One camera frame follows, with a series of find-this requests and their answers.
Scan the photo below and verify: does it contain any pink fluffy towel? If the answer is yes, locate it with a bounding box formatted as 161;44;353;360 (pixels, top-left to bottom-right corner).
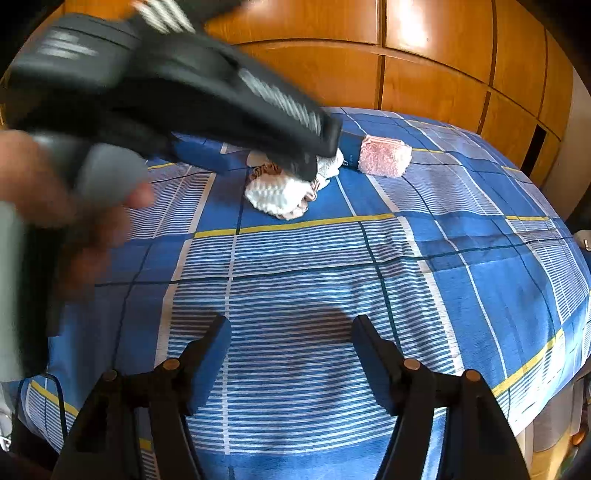
358;135;413;177

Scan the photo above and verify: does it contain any blue plaid bed sheet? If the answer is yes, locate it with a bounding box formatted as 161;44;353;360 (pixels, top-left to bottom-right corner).
18;107;591;480

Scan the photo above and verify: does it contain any person's left hand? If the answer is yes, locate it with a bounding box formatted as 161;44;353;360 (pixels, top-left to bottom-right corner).
0;129;155;301

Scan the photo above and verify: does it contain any white cloth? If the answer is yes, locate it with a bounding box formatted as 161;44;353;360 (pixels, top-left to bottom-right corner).
310;148;345;191

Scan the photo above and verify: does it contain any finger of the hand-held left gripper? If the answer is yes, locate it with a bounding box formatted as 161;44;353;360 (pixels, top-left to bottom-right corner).
152;117;319;182
222;65;342;155

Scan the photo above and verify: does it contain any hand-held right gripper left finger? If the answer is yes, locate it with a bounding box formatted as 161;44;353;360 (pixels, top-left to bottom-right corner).
51;315;232;480

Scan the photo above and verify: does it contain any black cable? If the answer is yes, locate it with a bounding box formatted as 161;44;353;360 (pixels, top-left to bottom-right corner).
11;373;70;446

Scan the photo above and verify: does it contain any white knitted towel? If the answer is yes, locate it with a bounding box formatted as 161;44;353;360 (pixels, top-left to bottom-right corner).
244;172;319;221

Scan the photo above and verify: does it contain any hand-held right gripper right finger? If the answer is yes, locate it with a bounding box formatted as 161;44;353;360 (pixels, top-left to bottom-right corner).
352;315;532;480

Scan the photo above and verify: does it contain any brown ruffled cloth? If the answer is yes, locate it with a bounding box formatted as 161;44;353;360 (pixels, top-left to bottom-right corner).
249;162;283;180

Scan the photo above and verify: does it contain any orange wooden wardrobe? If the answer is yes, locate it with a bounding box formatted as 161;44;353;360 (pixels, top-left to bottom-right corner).
0;0;575;185

